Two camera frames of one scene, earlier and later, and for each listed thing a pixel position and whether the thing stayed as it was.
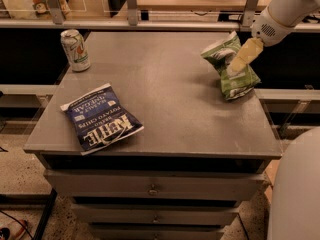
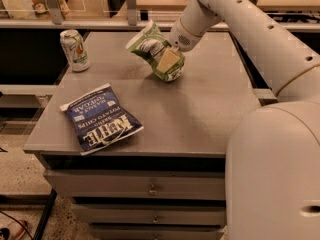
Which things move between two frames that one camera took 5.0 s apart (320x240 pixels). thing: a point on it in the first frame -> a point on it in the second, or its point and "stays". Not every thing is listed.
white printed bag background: [32, 1] stays
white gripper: [270, 29] -> [179, 37]
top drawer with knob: [152, 184] stays
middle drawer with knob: [157, 214] stays
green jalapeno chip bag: [233, 83] -> [149, 43]
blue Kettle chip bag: [98, 120] stays
